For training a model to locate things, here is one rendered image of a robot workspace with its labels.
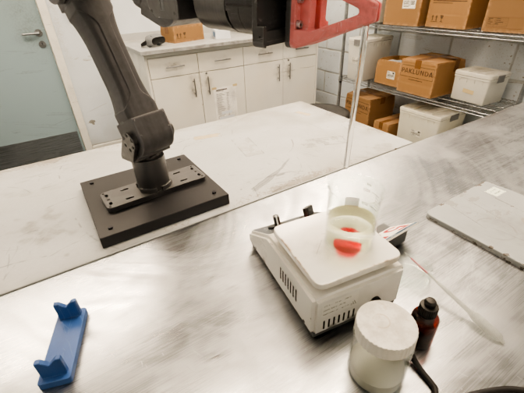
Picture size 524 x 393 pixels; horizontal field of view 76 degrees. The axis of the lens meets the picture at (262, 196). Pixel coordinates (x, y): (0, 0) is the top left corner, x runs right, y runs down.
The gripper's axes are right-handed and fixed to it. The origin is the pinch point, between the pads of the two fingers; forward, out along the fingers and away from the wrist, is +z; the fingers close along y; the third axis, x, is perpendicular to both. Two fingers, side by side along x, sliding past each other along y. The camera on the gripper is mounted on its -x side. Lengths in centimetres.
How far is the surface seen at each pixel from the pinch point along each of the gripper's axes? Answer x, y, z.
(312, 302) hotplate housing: 27.6, -9.2, 2.5
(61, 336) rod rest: 34.3, -27.7, -21.1
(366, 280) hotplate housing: 27.2, -2.8, 6.0
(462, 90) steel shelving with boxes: 61, 226, -21
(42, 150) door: 122, 56, -291
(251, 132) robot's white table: 36, 39, -46
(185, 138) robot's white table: 37, 25, -59
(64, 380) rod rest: 34.2, -30.0, -15.5
